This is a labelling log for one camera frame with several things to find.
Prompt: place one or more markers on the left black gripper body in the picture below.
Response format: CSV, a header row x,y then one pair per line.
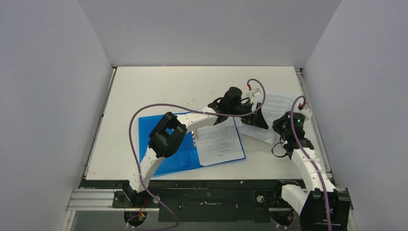
x,y
249,119

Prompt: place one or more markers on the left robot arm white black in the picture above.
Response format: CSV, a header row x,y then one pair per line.
x,y
168,134

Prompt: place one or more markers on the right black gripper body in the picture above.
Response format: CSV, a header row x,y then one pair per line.
x,y
282,128

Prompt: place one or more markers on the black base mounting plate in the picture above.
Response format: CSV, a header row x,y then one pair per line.
x,y
208,201

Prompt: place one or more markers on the aluminium frame rail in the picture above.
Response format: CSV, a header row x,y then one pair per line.
x,y
145,91

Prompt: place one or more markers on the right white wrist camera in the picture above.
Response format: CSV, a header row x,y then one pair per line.
x,y
305,110

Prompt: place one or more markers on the metal folder clip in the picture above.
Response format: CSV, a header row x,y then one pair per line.
x,y
194,136

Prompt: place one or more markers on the blue plastic folder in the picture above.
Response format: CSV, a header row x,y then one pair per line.
x,y
184,150

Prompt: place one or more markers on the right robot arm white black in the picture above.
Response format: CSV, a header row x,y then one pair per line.
x,y
321,206

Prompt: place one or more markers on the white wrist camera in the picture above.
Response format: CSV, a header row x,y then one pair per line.
x,y
305,110
253,93

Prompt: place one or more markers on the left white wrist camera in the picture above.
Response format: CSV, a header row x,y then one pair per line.
x,y
253,93

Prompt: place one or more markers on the printed text paper sheet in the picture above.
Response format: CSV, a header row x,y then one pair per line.
x,y
277,103

